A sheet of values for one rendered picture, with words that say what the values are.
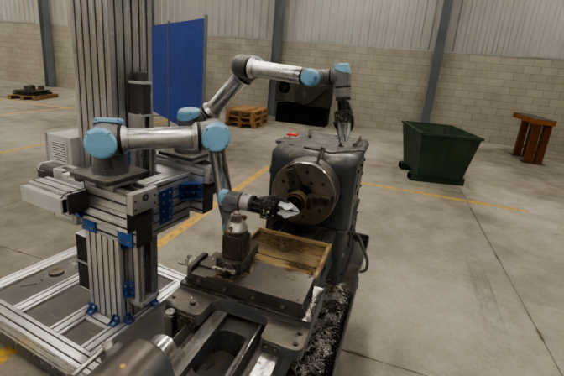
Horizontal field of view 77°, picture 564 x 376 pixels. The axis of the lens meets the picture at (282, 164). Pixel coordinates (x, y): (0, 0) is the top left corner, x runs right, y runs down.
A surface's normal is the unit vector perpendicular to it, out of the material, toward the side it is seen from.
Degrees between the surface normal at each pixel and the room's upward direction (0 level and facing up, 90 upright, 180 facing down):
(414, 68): 90
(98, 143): 90
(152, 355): 31
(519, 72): 90
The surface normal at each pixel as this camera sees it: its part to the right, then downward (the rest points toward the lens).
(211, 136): 0.39, 0.27
